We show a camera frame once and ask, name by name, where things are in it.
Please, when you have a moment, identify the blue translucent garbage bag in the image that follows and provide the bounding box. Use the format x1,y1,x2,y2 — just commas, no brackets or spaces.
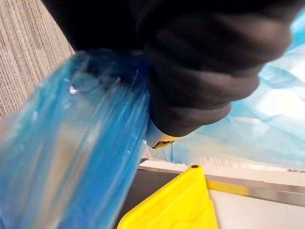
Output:
0,47,153,229

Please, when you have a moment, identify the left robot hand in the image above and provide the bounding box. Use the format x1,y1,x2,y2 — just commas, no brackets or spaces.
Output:
44,0,305,149

